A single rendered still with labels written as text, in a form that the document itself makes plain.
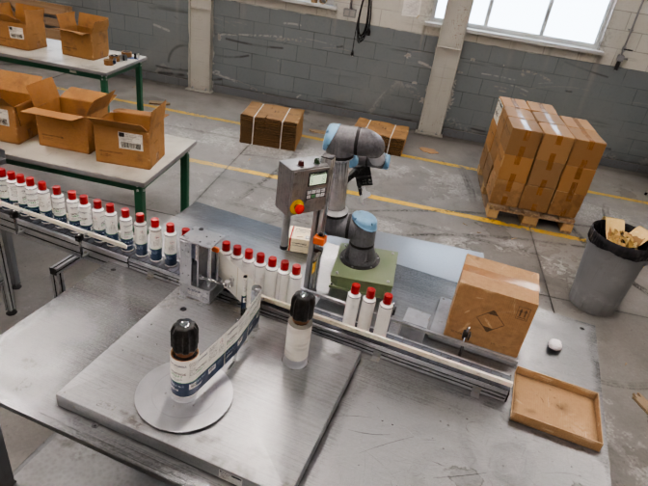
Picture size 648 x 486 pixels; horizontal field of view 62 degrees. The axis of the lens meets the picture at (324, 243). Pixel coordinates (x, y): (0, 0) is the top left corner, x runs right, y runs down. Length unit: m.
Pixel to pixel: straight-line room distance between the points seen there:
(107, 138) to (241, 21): 4.36
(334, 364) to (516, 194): 3.70
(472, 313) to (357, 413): 0.64
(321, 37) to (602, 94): 3.53
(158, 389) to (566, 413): 1.44
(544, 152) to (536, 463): 3.69
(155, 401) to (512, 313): 1.33
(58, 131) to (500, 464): 3.12
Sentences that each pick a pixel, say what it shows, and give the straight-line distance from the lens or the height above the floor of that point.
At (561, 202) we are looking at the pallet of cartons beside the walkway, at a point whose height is 0.28.
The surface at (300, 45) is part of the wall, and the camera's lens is 7.49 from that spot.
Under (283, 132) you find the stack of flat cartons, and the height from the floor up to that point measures 0.19.
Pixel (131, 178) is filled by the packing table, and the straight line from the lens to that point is 3.45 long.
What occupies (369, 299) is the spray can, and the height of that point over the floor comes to 1.05.
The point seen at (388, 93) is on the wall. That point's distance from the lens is 7.42.
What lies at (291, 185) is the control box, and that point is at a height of 1.41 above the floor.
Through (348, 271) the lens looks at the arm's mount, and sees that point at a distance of 2.47.
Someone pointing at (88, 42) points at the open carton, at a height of 0.94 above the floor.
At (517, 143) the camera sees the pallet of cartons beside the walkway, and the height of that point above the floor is 0.76.
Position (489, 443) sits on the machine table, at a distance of 2.01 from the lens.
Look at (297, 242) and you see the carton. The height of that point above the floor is 0.89.
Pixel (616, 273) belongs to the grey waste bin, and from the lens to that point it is 4.33.
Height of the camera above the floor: 2.25
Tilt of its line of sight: 31 degrees down
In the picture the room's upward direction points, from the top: 9 degrees clockwise
